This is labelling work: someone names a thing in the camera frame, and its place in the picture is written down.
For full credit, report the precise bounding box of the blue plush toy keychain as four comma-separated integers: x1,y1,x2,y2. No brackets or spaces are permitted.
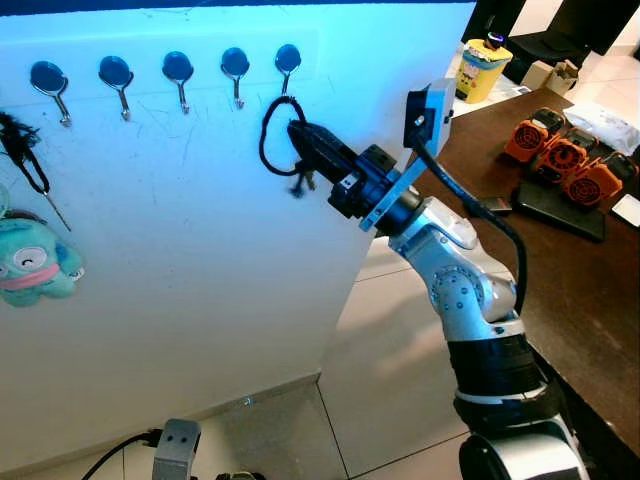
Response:
0,185,86,308

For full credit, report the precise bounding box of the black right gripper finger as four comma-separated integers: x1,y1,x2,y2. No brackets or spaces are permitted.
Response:
295,140,346,187
288,120,356,166

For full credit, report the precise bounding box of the brown cardboard box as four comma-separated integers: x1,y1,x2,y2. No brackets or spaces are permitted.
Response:
520,60,581,98

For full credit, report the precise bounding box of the white plastic bag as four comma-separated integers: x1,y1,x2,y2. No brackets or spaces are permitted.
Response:
565,100,640,156

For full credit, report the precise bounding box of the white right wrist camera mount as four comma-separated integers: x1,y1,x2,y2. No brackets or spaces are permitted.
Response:
360,78,458,233

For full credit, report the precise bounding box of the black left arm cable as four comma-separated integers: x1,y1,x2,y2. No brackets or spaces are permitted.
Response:
80,428,163,480

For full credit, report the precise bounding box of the black furniture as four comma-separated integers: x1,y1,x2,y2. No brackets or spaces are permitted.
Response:
465,0,640,61

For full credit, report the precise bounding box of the white hook board panel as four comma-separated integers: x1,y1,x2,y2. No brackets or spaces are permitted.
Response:
0,0,476,476

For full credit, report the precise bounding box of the black knob metal wall hook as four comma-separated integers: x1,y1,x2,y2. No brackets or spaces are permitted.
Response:
30,61,73,128
221,47,251,109
274,43,302,98
98,56,134,122
162,51,195,114

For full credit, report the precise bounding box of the black fluffy keychain with key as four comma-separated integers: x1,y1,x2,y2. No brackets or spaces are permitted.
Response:
0,110,73,233

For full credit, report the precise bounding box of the white card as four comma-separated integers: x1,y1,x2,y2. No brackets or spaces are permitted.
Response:
610,194,640,229

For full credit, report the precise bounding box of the black cord key ring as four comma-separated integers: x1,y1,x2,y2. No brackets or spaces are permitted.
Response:
258,95,321,198

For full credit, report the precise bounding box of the dark brown wooden table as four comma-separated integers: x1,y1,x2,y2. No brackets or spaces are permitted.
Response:
435,88,640,471

